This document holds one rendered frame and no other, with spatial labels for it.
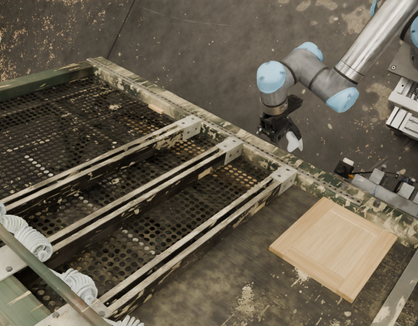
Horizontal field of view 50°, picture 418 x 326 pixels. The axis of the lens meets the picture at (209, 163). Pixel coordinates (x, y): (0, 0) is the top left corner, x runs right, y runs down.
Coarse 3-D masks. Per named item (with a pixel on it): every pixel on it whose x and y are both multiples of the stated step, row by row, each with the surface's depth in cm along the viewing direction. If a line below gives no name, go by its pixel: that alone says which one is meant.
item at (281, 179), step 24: (288, 168) 184; (264, 192) 168; (216, 216) 153; (240, 216) 157; (192, 240) 144; (216, 240) 149; (168, 264) 132; (192, 264) 143; (72, 288) 102; (120, 288) 123; (144, 288) 125; (72, 312) 110; (120, 312) 120
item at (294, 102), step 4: (288, 96) 138; (292, 96) 138; (296, 96) 138; (288, 100) 136; (292, 100) 136; (296, 100) 137; (300, 100) 137; (288, 104) 134; (292, 104) 134; (296, 104) 135; (300, 104) 137; (288, 108) 132; (292, 108) 134; (296, 108) 137; (288, 112) 133; (284, 116) 132
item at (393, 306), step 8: (416, 256) 156; (408, 264) 152; (416, 264) 152; (408, 272) 149; (416, 272) 149; (400, 280) 145; (408, 280) 146; (416, 280) 146; (400, 288) 142; (408, 288) 142; (392, 296) 139; (400, 296) 139; (408, 296) 140; (384, 304) 136; (392, 304) 136; (400, 304) 137; (384, 312) 133; (392, 312) 134; (376, 320) 130; (384, 320) 131; (392, 320) 131
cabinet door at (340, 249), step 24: (312, 216) 169; (336, 216) 172; (288, 240) 156; (312, 240) 158; (336, 240) 160; (360, 240) 162; (384, 240) 164; (312, 264) 148; (336, 264) 150; (360, 264) 152; (336, 288) 141; (360, 288) 142
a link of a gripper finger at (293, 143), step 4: (288, 132) 137; (288, 136) 137; (292, 136) 138; (288, 140) 138; (292, 140) 138; (296, 140) 138; (300, 140) 138; (288, 144) 138; (292, 144) 138; (296, 144) 139; (300, 144) 139; (288, 148) 137; (292, 148) 138; (300, 148) 141
